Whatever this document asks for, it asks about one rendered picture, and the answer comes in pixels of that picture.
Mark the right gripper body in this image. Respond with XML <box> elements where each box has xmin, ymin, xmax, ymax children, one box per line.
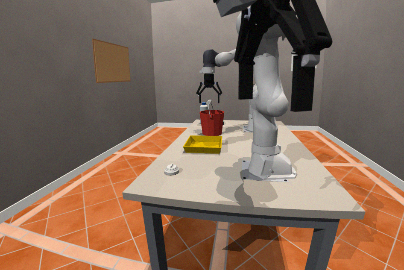
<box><xmin>204</xmin><ymin>74</ymin><xmax>214</xmax><ymax>88</ymax></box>

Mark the yellow square tray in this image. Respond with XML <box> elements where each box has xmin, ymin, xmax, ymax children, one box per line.
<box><xmin>183</xmin><ymin>135</ymin><xmax>222</xmax><ymax>154</ymax></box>

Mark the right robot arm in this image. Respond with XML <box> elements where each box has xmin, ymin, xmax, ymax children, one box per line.
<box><xmin>199</xmin><ymin>49</ymin><xmax>253</xmax><ymax>131</ymax></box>

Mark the white kitchen timer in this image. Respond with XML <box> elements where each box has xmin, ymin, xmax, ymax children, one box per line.
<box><xmin>164</xmin><ymin>163</ymin><xmax>179</xmax><ymax>175</ymax></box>

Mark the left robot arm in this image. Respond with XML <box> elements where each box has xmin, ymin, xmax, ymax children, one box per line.
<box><xmin>213</xmin><ymin>0</ymin><xmax>297</xmax><ymax>180</ymax></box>

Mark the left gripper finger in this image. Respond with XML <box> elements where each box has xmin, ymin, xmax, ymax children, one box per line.
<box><xmin>261</xmin><ymin>0</ymin><xmax>332</xmax><ymax>112</ymax></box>
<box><xmin>234</xmin><ymin>3</ymin><xmax>268</xmax><ymax>100</ymax></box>

